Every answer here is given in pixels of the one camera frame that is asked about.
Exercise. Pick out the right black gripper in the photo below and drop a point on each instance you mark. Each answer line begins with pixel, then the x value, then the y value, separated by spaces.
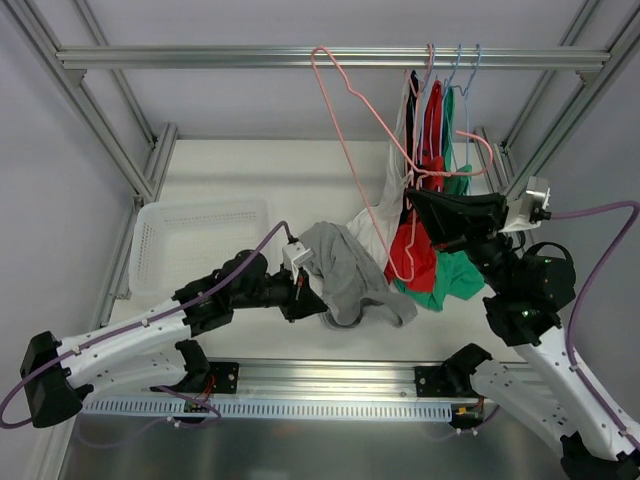
pixel 493 220

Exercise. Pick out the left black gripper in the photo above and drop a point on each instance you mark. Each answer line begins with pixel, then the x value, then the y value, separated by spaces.
pixel 298 298

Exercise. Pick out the grey tank top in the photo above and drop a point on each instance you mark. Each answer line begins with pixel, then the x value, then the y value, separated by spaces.
pixel 353 285

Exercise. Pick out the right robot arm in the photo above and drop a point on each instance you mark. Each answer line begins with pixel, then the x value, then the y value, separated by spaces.
pixel 592 435

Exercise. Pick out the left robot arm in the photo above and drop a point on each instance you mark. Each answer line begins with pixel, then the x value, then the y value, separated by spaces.
pixel 158 349

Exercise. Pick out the red tank top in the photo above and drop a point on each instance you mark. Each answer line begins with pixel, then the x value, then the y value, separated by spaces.
pixel 413 261

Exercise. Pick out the green tank top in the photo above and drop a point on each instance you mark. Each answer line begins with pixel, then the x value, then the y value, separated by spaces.
pixel 455 276

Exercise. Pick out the white tank top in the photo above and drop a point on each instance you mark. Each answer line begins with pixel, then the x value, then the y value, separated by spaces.
pixel 386 210

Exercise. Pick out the black tank top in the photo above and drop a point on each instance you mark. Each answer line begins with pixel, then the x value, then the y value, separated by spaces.
pixel 413 119

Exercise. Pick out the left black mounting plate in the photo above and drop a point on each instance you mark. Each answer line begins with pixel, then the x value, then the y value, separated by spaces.
pixel 222 378

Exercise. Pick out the black mounting plate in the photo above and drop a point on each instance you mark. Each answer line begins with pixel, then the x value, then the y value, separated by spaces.
pixel 222 378
pixel 431 382

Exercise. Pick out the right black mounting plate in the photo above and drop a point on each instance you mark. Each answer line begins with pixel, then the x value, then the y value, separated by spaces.
pixel 431 382

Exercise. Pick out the white plastic basket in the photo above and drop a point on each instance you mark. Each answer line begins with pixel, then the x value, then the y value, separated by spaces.
pixel 175 242

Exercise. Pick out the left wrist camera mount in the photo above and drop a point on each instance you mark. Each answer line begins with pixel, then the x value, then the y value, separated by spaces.
pixel 294 256

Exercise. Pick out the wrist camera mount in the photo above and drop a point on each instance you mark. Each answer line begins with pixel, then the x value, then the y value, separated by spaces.
pixel 526 212
pixel 294 256

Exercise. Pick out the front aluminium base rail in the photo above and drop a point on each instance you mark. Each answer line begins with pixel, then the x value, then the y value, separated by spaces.
pixel 359 381

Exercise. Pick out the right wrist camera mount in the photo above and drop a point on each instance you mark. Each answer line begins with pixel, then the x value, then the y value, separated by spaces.
pixel 526 212

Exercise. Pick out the blue wire hanger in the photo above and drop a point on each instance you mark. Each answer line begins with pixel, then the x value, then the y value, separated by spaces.
pixel 434 144
pixel 465 91

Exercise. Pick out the white slotted cable duct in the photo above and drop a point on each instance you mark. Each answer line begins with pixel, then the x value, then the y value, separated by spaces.
pixel 276 409

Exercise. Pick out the aluminium frame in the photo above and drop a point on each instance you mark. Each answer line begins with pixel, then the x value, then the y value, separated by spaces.
pixel 63 199

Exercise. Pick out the aluminium hanging rail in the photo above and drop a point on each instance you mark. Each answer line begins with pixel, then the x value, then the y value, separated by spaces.
pixel 272 57

